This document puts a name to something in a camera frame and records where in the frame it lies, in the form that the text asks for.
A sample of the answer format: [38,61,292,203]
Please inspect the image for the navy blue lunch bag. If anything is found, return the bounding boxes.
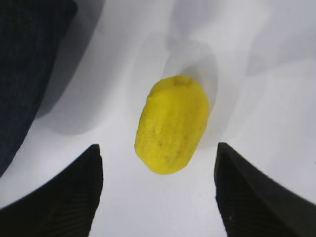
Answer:
[0,0,78,173]

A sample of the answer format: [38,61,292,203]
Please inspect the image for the yellow toy corn cob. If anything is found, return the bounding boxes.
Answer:
[134,76,210,175]

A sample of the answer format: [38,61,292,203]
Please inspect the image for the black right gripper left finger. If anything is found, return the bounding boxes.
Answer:
[0,144,103,237]

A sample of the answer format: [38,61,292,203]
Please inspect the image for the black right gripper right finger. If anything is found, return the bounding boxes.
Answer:
[214,143,316,237]

